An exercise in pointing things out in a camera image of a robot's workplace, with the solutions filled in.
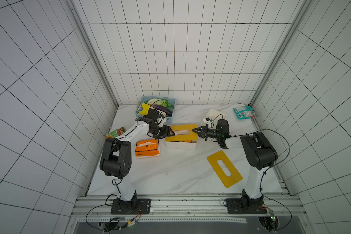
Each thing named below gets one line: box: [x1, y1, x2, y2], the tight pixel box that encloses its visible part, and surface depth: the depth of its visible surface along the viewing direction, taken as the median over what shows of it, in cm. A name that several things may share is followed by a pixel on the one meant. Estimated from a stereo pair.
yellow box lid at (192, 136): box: [164, 124, 199, 142], surface depth 91 cm
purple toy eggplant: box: [152, 104, 173, 117], surface depth 112 cm
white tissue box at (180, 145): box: [164, 140, 198, 150], surface depth 92 cm
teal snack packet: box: [233, 105, 257, 120], surface depth 113 cm
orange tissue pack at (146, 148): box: [134, 139, 161, 159], surface depth 89 cm
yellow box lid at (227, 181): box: [206, 150, 243, 189], surface depth 87 cm
